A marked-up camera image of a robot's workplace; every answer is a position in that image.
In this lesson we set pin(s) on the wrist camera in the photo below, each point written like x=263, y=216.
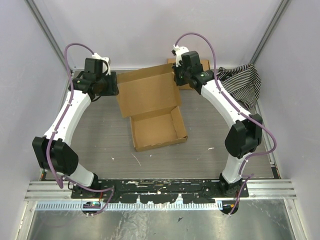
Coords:
x=178, y=51
x=105, y=63

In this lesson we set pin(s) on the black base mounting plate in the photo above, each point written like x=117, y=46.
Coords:
x=157, y=191

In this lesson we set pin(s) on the brown cardboard box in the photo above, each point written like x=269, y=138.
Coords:
x=150, y=98
x=205, y=64

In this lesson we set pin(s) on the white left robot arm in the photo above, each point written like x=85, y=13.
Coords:
x=53, y=150

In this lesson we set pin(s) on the striped cloth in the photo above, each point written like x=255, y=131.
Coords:
x=243, y=83

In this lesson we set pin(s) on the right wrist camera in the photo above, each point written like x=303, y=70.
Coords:
x=178, y=51

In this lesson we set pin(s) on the closed brown cardboard box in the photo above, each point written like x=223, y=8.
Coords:
x=205, y=64

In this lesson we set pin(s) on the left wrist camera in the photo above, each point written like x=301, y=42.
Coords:
x=105, y=63

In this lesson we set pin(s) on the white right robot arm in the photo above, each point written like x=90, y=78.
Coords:
x=245, y=132

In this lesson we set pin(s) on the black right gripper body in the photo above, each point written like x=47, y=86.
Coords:
x=180, y=75

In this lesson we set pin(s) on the aluminium frame rail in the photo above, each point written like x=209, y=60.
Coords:
x=251, y=189

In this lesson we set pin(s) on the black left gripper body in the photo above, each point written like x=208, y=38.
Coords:
x=108, y=85

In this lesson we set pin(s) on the slotted cable duct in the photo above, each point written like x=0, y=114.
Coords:
x=95, y=206

